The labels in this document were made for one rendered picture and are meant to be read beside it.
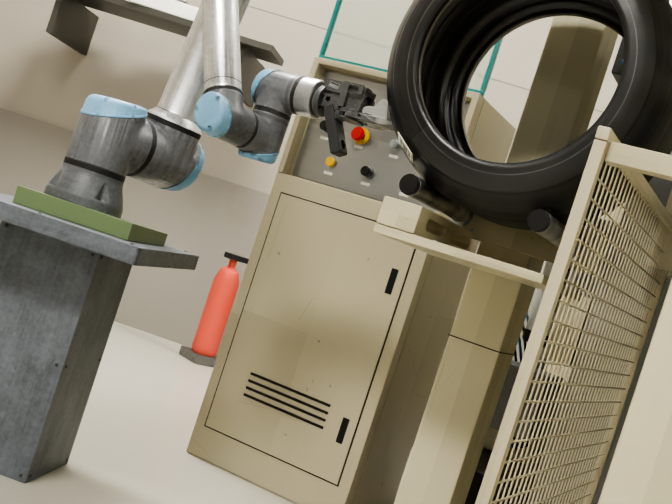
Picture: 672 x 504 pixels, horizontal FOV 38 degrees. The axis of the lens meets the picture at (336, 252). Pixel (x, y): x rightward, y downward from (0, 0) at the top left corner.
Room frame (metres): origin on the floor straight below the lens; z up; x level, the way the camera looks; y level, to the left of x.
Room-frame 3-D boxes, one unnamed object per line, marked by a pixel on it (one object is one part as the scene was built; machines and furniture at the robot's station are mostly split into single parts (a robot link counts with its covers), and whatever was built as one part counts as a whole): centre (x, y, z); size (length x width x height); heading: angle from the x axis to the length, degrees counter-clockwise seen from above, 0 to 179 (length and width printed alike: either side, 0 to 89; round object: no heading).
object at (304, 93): (2.24, 0.16, 1.04); 0.10 x 0.05 x 0.09; 153
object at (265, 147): (2.27, 0.25, 0.93); 0.12 x 0.09 x 0.12; 141
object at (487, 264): (2.08, -0.30, 0.80); 0.37 x 0.36 x 0.02; 63
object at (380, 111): (2.14, 0.00, 1.04); 0.09 x 0.03 x 0.06; 63
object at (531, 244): (2.24, -0.38, 0.90); 0.40 x 0.03 x 0.10; 63
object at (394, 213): (2.14, -0.18, 0.83); 0.36 x 0.09 x 0.06; 153
